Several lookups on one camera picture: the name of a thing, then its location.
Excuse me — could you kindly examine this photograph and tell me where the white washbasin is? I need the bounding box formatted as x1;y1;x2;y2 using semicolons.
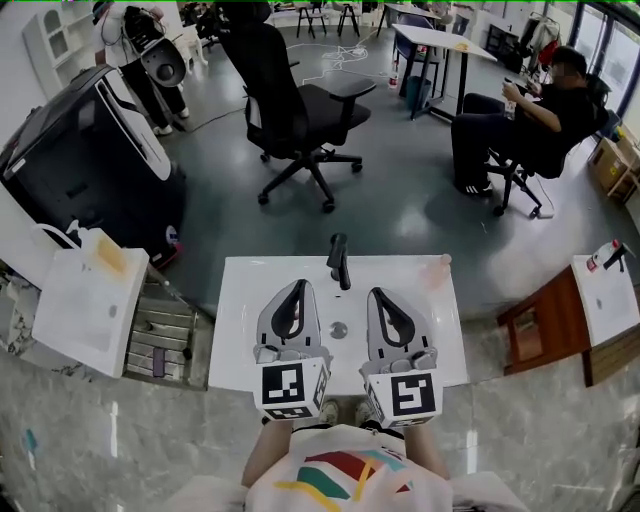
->
30;247;151;379
570;253;640;348

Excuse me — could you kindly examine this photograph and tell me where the white spray bottle red label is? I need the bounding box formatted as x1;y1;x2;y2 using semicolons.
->
585;239;629;274

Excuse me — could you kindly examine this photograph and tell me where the person's left shoe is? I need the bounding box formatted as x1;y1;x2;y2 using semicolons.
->
318;398;342;426

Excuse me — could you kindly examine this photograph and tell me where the black office chair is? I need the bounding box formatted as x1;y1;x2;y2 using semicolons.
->
485;73;622;219
218;3;378;215

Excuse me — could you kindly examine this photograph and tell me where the person's white printed shirt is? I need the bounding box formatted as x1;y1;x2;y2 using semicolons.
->
167;423;529;512

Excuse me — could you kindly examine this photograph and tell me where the cardboard box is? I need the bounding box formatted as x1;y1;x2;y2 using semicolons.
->
586;135;640;197

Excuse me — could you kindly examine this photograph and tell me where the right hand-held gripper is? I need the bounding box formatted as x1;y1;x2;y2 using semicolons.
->
358;287;445;430

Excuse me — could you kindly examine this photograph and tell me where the white tilted table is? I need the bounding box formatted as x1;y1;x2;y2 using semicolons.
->
391;22;499;122

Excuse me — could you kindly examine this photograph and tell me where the person's right forearm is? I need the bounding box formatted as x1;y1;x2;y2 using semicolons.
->
401;422;451;482

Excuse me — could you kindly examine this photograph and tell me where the brown wooden cabinet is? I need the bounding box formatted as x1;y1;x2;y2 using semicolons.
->
496;264;594;377

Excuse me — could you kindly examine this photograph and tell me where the black faucet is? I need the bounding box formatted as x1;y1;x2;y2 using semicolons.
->
325;232;353;292

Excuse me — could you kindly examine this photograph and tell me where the person's left forearm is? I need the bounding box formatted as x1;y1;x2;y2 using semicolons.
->
241;418;297;489

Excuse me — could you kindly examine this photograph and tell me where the white floor cable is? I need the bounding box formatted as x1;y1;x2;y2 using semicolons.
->
286;42;392;87

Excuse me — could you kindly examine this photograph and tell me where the black folding chair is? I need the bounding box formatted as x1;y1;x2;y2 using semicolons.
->
336;2;362;38
296;3;327;40

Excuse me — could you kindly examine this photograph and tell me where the black and white machine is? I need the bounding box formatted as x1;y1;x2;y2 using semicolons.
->
0;64;189;272

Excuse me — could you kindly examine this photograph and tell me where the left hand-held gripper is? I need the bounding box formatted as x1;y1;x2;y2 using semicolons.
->
252;278;334;424

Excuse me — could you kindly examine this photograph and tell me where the yellow liquid pump bottle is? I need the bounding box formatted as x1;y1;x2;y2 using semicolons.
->
65;219;129;277

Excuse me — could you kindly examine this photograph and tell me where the coat rack with clothes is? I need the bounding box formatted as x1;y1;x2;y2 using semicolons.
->
518;11;562;67

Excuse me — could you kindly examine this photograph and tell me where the metal slatted rack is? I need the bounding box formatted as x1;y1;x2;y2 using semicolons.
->
121;278;200;382

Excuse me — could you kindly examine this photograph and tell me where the clear pinkish bottle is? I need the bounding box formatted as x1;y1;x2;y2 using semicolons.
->
420;252;454;291

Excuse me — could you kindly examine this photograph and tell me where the white arched shelf cabinet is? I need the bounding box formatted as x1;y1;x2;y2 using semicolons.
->
21;0;97;87

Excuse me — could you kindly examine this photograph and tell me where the teal waste bin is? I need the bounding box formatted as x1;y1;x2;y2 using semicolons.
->
404;74;433;112

